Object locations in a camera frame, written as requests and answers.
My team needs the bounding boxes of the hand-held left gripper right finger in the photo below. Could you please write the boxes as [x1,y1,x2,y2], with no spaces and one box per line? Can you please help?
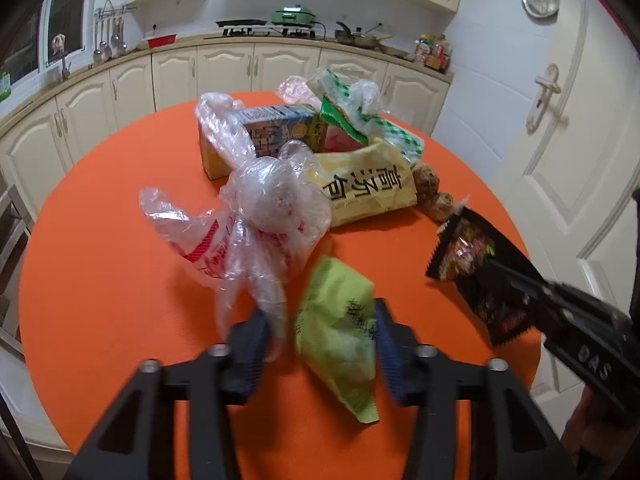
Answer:
[374,299,581,480]

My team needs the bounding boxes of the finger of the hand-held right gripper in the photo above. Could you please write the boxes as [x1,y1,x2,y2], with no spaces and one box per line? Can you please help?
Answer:
[490,257,556,311]

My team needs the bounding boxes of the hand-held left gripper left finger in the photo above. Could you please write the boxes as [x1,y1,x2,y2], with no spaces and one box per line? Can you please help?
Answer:
[62,307,275,480]

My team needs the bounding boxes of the black snack packet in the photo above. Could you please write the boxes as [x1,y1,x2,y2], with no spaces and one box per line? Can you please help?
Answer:
[425,207,548,348]

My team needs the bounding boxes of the light green snack packet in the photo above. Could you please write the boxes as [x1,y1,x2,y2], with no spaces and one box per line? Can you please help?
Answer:
[292,255,381,423]

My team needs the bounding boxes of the green checkered plastic bag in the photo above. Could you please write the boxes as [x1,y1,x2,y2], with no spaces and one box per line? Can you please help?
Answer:
[307,67,426,166]

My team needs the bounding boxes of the person's right forearm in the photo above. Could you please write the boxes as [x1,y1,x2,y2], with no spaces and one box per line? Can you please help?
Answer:
[560,390,640,480]

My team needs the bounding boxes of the brown lumpy ball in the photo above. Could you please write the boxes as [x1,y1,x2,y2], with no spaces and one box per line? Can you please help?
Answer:
[427,191,456,222]
[412,161,441,201]

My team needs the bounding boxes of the white panel door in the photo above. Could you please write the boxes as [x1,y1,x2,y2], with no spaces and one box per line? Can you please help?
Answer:
[432,0,640,411]

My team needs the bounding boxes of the clear plastic bag red print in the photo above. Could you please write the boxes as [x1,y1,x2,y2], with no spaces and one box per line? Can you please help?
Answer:
[139,140,335,356]

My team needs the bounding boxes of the yellow snack bag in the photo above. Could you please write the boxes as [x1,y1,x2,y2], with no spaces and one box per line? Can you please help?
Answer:
[300,137,418,228]

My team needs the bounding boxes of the green and red snack packet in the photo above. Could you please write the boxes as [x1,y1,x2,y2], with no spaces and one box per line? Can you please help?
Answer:
[319,95,373,153]

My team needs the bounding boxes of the blue and yellow drink carton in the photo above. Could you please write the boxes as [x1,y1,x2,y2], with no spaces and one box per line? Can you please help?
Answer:
[199,105,328,181]

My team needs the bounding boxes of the group of condiment bottles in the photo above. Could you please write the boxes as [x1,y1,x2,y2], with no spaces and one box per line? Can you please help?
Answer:
[412,34,453,73]

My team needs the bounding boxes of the wooden chair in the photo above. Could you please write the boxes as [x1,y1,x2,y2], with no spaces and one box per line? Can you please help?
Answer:
[0,180,36,361]

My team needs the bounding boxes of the pink plastic bag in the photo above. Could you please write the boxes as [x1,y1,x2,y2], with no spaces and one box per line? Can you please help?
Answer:
[276,75,321,107]

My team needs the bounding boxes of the cream kitchen base cabinets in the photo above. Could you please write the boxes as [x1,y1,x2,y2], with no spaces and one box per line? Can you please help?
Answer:
[0,40,453,221]

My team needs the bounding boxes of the steel wok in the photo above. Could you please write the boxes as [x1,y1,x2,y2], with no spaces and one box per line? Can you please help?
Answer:
[334,21,393,50]

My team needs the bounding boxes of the black gas stove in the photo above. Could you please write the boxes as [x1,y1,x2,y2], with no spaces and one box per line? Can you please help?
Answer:
[216,19,317,40]

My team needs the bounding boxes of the green electric cooker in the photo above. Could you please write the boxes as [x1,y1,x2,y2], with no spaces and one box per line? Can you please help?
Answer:
[271,4,325,28]

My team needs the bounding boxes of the utensil rack with ladles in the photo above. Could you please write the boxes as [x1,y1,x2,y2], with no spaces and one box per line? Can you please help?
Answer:
[92,0,137,63]

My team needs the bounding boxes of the kitchen window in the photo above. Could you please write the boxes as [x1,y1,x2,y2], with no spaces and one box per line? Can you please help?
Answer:
[0,0,96,86]

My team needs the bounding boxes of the cream door handle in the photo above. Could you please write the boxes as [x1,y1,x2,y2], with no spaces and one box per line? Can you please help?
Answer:
[525,64,562,133]

